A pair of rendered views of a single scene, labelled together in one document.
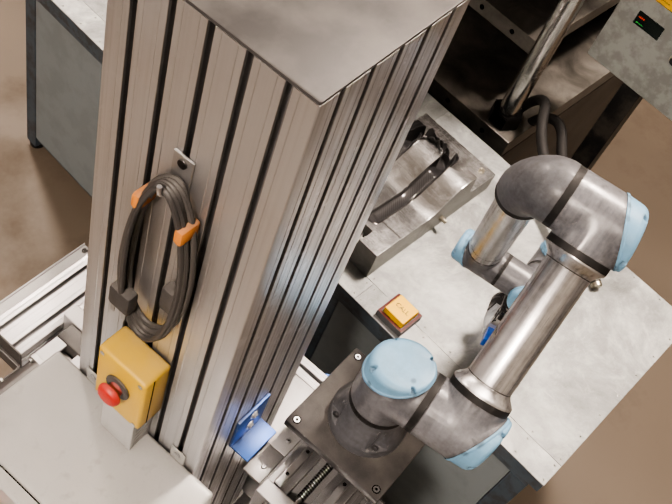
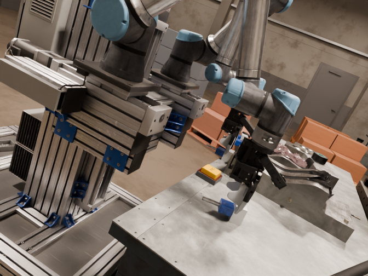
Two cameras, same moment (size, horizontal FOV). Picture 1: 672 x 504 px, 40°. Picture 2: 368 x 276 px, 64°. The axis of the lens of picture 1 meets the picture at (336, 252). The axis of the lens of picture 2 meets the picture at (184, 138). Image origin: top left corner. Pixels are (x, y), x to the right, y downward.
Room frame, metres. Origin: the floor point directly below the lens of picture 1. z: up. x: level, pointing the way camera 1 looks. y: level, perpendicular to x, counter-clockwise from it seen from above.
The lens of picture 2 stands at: (1.07, -1.20, 1.22)
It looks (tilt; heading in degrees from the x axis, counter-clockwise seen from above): 17 degrees down; 85
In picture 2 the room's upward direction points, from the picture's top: 23 degrees clockwise
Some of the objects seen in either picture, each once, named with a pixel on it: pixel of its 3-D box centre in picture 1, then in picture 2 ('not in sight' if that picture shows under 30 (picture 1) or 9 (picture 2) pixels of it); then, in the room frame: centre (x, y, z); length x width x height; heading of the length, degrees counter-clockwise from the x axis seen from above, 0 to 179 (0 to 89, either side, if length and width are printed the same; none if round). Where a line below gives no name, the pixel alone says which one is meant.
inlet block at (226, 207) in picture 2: (491, 342); (222, 206); (1.33, -0.42, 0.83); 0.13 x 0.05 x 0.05; 176
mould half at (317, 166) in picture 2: not in sight; (281, 159); (1.73, 0.28, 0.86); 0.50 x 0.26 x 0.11; 172
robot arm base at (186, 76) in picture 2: not in sight; (177, 67); (1.04, 0.29, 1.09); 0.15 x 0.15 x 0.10
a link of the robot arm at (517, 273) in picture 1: (526, 286); (243, 97); (1.25, -0.38, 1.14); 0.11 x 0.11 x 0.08; 77
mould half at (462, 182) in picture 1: (402, 180); (291, 182); (1.66, -0.08, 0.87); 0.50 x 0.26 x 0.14; 155
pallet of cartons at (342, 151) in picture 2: not in sight; (328, 152); (4.15, 4.02, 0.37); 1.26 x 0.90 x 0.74; 160
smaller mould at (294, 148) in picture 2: not in sight; (298, 153); (1.98, 0.65, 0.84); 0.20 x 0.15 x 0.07; 155
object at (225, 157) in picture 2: not in sight; (218, 150); (1.36, 0.09, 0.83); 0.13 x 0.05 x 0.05; 159
